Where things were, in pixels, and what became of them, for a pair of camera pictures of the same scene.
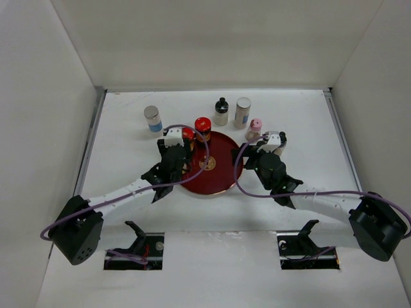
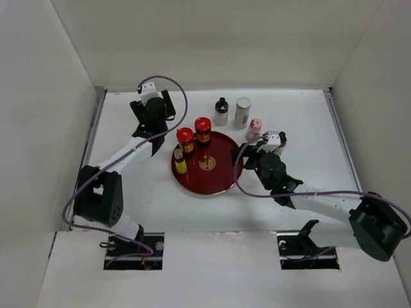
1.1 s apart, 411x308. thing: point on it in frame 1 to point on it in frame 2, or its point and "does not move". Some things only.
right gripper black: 248,164 does not move
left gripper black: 162,147 to 139,109
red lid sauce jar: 203,126 does not move
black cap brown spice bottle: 283,138 does not move
